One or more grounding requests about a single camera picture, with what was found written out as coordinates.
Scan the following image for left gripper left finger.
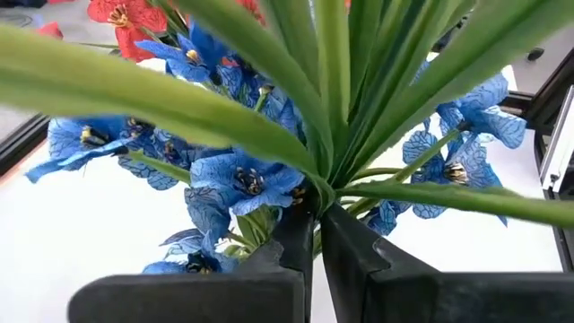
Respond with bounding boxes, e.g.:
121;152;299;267
65;202;316;323

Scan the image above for blue artificial flowers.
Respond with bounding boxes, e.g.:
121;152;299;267
0;44;574;273

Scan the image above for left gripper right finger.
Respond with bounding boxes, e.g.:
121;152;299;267
319;203;574;323

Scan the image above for blue artificial flower bunch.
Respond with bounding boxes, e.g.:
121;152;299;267
0;0;574;275

